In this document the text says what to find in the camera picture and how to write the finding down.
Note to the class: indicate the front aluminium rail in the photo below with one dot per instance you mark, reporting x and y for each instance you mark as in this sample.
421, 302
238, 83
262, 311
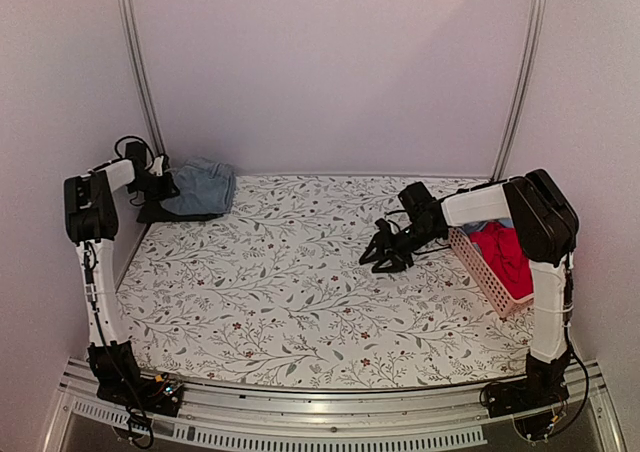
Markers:
239, 417

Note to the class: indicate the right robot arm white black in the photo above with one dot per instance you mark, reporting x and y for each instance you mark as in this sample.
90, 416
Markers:
527, 237

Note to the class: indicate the black pinstriped shirt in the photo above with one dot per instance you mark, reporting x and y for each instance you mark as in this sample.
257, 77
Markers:
153, 212

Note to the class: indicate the right aluminium frame post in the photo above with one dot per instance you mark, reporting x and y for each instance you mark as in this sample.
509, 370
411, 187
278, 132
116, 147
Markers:
533, 31

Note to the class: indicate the light blue denim jeans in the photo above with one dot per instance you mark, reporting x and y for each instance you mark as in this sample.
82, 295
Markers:
205, 187

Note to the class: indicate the red garment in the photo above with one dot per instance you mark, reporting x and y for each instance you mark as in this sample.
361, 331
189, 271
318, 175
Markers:
501, 250

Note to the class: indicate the floral patterned table mat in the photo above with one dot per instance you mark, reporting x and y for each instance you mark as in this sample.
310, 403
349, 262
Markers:
273, 294

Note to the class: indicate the left aluminium frame post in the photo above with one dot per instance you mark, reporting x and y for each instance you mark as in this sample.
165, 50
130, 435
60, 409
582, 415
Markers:
141, 81

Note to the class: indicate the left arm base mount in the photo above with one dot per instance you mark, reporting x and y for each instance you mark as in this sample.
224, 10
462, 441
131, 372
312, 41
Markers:
161, 395

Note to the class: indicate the aluminium frame post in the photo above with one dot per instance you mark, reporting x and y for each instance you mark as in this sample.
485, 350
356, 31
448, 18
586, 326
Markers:
141, 81
533, 31

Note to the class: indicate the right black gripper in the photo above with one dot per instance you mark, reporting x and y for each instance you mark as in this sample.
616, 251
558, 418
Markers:
383, 242

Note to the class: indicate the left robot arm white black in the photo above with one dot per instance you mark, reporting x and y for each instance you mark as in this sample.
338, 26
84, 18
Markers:
92, 224

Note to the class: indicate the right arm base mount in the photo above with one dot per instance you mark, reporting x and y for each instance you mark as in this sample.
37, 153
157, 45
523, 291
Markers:
525, 397

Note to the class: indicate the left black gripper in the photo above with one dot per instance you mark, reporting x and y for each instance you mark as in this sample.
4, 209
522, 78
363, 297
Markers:
168, 190

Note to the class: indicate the pink perforated laundry basket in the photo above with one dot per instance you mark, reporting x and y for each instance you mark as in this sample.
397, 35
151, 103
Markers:
494, 290

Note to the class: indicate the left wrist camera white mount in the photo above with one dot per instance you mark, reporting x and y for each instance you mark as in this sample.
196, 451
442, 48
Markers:
159, 165

